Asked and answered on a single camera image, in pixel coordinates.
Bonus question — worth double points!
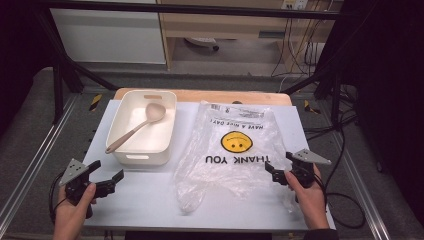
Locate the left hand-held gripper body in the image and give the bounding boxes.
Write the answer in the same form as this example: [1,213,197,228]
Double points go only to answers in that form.
[58,158,98,205]

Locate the beige serving spoon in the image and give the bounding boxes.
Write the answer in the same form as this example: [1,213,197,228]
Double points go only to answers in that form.
[105,102,167,155]

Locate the clear printed plastic bag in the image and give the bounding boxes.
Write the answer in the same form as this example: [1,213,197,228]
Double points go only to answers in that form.
[173,100,296,214]

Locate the black horizontal frame bar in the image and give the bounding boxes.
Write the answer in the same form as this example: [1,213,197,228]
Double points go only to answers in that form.
[33,0,342,21]

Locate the wooden table board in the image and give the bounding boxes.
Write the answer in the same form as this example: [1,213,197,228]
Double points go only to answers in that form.
[113,87,293,107]

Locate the person's right hand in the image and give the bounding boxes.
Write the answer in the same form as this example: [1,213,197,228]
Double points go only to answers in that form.
[283,165,330,231]

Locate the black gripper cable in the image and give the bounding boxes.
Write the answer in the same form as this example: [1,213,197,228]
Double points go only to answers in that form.
[312,126,367,230]
[48,171,67,225]

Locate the white cabinet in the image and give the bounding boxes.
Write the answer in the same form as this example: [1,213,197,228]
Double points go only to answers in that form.
[49,0,167,65]

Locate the wooden desk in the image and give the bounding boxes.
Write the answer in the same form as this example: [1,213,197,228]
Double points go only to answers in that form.
[156,0,344,72]

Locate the white plastic bin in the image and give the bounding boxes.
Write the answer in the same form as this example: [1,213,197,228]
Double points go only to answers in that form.
[105,89,178,167]

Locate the hanging black cables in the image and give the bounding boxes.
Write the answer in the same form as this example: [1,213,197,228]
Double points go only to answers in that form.
[270,13,323,78]

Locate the black metal stand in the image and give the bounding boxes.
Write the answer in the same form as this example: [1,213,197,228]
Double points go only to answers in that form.
[283,63,345,129]
[33,9,118,125]

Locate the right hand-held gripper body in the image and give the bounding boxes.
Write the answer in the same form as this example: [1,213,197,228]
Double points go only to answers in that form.
[289,148,333,188]

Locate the aluminium rail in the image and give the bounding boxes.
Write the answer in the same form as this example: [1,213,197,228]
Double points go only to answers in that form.
[332,133,392,240]
[0,94,80,228]

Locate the person's left hand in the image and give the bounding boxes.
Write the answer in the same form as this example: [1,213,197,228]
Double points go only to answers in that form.
[52,183,98,240]

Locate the black curtain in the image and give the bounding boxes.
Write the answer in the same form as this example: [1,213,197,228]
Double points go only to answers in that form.
[0,0,56,138]
[316,0,424,228]

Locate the white wall socket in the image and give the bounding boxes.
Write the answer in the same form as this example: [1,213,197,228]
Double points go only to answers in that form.
[281,0,309,11]

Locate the office chair base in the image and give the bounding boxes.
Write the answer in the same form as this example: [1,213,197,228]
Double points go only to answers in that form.
[184,36,221,52]

